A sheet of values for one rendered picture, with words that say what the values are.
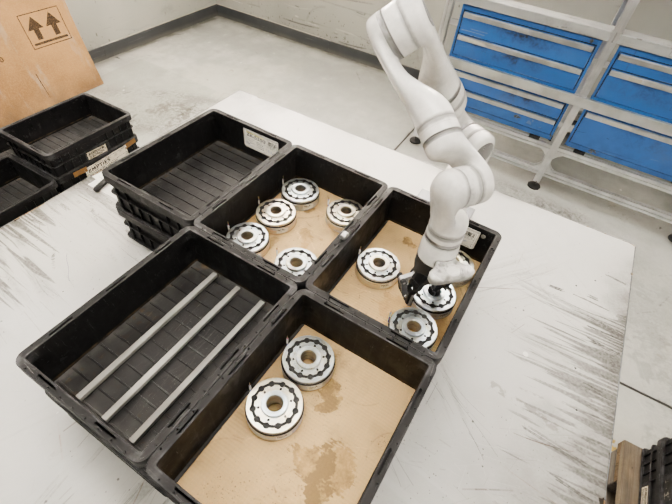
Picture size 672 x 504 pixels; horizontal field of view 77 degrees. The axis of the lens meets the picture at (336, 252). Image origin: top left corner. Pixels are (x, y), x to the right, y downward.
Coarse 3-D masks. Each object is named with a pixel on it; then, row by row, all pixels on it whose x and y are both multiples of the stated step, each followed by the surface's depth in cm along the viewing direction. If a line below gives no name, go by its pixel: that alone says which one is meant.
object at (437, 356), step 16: (384, 192) 106; (400, 192) 106; (480, 224) 100; (496, 240) 97; (336, 256) 90; (320, 272) 86; (480, 272) 90; (336, 304) 81; (464, 304) 84; (368, 320) 80; (400, 336) 78; (448, 336) 79; (432, 352) 76
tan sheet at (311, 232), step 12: (324, 192) 119; (324, 204) 116; (252, 216) 110; (300, 216) 112; (312, 216) 112; (324, 216) 112; (300, 228) 109; (312, 228) 109; (324, 228) 109; (276, 240) 105; (288, 240) 105; (300, 240) 106; (312, 240) 106; (324, 240) 106; (312, 252) 103
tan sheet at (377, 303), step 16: (384, 240) 108; (400, 240) 109; (416, 240) 109; (400, 256) 105; (352, 272) 100; (336, 288) 97; (352, 288) 97; (368, 288) 97; (464, 288) 100; (352, 304) 94; (368, 304) 94; (384, 304) 95; (400, 304) 95; (384, 320) 92; (448, 320) 93
